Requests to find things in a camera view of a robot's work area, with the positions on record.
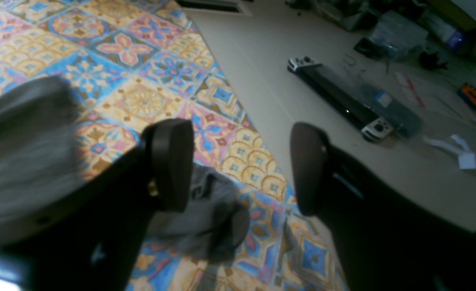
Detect patterned tile tablecloth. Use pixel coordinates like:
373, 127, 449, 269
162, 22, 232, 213
0, 0, 348, 291

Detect white tray lower left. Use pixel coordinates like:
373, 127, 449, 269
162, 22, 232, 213
176, 0, 253, 16

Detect grey t-shirt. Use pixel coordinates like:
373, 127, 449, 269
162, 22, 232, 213
0, 76, 250, 259

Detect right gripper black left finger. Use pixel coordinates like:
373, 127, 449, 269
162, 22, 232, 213
0, 118, 194, 291

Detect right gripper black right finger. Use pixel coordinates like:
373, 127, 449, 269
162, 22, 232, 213
290, 122, 476, 291

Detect black bar white end caps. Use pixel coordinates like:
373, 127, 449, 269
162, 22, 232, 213
287, 57, 423, 143

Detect clear plastic bag pile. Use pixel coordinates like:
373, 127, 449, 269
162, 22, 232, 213
353, 11, 429, 61

